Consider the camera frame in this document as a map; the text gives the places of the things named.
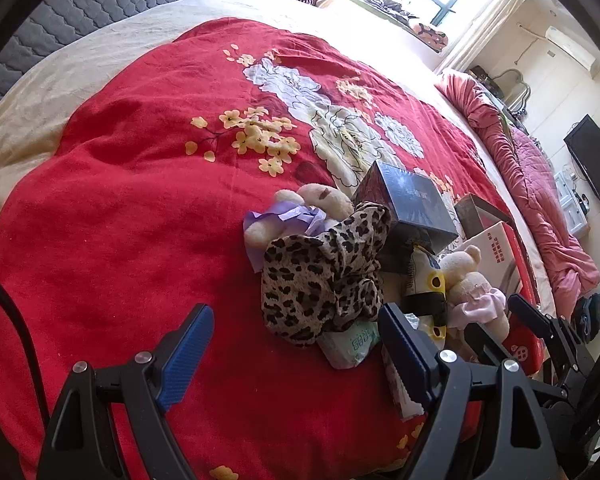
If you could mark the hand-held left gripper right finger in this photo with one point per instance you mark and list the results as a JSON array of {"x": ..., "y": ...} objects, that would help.
[{"x": 405, "y": 355}]

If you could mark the white curtain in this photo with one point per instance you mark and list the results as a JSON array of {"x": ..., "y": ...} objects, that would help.
[{"x": 485, "y": 25}]

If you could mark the black bag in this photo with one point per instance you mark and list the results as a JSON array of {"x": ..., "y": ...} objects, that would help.
[{"x": 590, "y": 315}]

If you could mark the red floral blanket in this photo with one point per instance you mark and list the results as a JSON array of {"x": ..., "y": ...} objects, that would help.
[{"x": 130, "y": 185}]

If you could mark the yellow and white package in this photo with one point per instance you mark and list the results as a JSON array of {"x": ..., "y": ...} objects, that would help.
[{"x": 432, "y": 280}]

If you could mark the tissue pack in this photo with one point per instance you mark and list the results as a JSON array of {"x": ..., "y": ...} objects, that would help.
[{"x": 350, "y": 347}]

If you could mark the cream bed sheet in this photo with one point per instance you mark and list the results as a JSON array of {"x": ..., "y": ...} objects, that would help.
[{"x": 80, "y": 60}]

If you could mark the teddy bear with purple ribbon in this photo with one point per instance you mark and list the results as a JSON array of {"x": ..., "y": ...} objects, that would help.
[{"x": 320, "y": 197}]

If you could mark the pink quilt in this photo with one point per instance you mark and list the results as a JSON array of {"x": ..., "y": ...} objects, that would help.
[{"x": 525, "y": 170}]

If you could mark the black television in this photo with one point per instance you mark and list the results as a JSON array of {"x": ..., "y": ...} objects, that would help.
[{"x": 595, "y": 160}]

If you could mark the brown floral cushion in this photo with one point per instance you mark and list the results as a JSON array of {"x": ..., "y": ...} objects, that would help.
[{"x": 430, "y": 36}]

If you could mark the grey quilted headboard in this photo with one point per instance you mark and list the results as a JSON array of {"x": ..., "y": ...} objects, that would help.
[{"x": 80, "y": 0}]

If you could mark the metal rack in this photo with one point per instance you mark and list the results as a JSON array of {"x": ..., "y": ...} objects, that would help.
[{"x": 505, "y": 87}]

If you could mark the teddy bear with pink dress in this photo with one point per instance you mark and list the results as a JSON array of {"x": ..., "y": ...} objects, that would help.
[{"x": 462, "y": 265}]

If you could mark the red carton box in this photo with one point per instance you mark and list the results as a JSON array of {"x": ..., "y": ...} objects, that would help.
[{"x": 500, "y": 250}]

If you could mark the leopard print cloth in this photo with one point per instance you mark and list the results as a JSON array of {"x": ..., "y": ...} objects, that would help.
[{"x": 305, "y": 270}]

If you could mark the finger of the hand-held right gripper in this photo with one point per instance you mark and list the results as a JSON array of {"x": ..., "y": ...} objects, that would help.
[
  {"x": 530, "y": 312},
  {"x": 485, "y": 342}
]

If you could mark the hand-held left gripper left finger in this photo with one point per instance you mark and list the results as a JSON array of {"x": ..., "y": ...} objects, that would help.
[{"x": 187, "y": 355}]

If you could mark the white air conditioner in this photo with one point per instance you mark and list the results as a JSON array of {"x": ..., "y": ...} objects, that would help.
[{"x": 570, "y": 47}]

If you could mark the white plastic drawer cabinet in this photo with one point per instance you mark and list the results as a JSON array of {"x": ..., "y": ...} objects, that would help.
[{"x": 572, "y": 205}]

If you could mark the dark blue box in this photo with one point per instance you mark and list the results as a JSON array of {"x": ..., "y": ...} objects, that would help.
[{"x": 410, "y": 195}]

